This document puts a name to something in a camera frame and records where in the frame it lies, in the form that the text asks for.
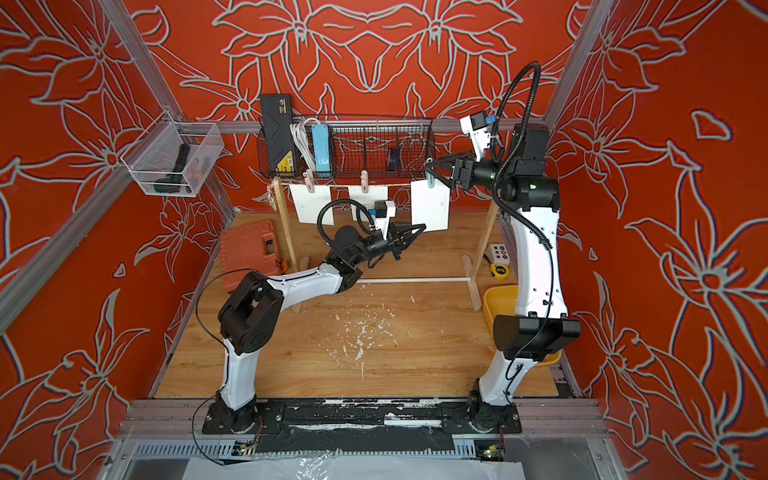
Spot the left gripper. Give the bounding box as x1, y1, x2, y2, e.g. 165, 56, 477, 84
350, 225, 424, 270

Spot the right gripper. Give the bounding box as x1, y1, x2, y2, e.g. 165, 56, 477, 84
428, 152, 519, 197

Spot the white postcard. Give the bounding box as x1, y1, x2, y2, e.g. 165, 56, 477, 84
289, 184, 331, 224
411, 180, 450, 232
347, 185, 389, 208

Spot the pink clothespin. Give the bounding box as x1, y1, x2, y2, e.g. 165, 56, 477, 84
360, 170, 369, 195
303, 169, 315, 194

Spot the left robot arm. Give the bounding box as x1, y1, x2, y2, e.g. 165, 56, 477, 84
202, 221, 426, 434

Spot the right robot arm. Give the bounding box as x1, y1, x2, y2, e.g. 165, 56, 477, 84
425, 117, 581, 433

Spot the white button box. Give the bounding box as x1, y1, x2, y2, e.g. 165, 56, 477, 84
486, 243, 512, 265

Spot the yellow tape measure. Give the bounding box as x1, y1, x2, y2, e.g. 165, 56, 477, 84
490, 263, 510, 281

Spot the yellow plastic tray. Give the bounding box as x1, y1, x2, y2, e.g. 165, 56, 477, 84
482, 284, 563, 367

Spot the light blue power bank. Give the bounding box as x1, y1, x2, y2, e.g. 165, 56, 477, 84
311, 124, 331, 174

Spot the red tool case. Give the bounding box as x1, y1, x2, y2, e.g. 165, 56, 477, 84
219, 220, 286, 293

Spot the black yellow device box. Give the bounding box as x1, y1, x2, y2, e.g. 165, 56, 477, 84
260, 94, 297, 178

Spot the dark green flashlight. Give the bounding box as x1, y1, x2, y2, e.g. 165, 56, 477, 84
154, 143, 190, 194

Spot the clear plastic bin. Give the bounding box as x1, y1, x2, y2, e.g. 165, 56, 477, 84
120, 111, 224, 198

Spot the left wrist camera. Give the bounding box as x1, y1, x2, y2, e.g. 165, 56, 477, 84
373, 200, 396, 238

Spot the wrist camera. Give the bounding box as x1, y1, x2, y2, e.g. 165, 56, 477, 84
373, 200, 396, 238
460, 111, 495, 162

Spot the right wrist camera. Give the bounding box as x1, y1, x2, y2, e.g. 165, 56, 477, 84
460, 111, 495, 162

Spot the wooden string rack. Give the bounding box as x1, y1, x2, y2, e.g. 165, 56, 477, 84
268, 177, 499, 311

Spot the black wire basket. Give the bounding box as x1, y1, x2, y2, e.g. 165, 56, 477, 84
249, 116, 437, 180

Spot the white coiled cable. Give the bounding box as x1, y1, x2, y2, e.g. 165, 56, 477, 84
289, 117, 319, 174

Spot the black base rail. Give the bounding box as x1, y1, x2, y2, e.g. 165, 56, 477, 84
202, 398, 522, 458

